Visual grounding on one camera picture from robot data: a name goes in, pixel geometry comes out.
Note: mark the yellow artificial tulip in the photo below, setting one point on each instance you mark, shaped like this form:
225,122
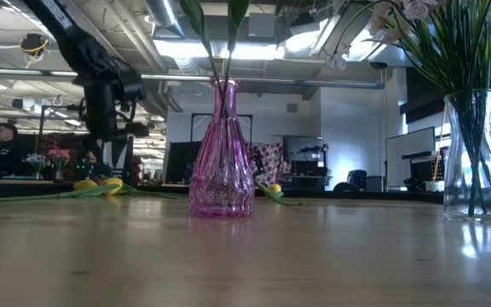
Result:
115,183
84,184
275,187

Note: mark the white blossom sprig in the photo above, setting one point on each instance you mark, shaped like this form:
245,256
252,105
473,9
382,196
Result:
463,55
416,7

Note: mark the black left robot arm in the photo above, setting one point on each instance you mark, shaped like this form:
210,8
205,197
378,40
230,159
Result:
79,47

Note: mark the pink flowers in vase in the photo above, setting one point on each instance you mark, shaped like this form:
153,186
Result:
60,155

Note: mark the white flowers in vase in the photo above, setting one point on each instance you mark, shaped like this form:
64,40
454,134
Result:
36,160

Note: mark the pink ribbed glass vase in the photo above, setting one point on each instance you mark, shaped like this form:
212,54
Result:
222,179

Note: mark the black desk monitor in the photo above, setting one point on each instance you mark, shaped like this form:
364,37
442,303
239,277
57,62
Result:
181,162

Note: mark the person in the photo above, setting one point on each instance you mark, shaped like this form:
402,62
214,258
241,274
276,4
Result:
2,158

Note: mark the rectangular ceiling light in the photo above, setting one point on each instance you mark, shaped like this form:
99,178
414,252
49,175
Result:
250,51

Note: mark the silver ceiling pipe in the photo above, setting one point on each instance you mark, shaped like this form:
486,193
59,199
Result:
271,81

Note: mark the purple white patterned fabric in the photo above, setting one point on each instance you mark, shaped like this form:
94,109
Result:
271,162

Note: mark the black office chair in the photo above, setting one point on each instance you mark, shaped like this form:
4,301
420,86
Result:
356,179

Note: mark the whiteboard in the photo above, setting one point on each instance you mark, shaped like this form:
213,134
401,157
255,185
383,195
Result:
399,140

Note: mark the silver ventilation duct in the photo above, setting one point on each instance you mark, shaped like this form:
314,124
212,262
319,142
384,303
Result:
162,15

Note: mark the wall vent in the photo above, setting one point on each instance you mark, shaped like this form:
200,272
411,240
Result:
292,108

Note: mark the black wall monitor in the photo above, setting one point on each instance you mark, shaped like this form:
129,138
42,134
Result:
303,147

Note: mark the dome security camera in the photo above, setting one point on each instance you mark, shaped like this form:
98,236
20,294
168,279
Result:
378,65

